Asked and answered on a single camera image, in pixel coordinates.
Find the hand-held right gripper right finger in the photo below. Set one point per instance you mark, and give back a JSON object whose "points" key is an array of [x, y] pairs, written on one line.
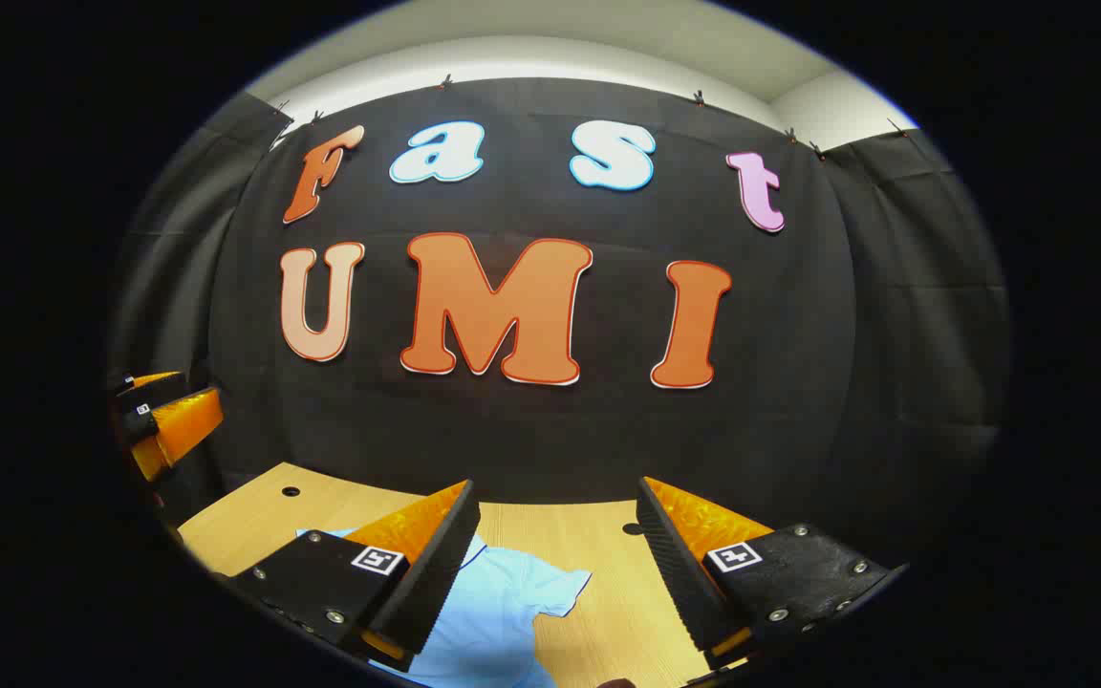
{"points": [[680, 564]]}

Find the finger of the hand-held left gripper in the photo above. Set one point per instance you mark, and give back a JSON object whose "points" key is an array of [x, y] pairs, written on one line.
{"points": [[157, 392], [189, 420]]}

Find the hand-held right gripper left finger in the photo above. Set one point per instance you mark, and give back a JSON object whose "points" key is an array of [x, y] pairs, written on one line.
{"points": [[436, 573]]}

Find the light blue T-shirt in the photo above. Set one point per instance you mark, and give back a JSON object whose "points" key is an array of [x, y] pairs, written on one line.
{"points": [[503, 612]]}

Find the black backdrop cloth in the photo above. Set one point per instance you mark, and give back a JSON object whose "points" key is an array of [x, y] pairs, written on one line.
{"points": [[560, 440]]}

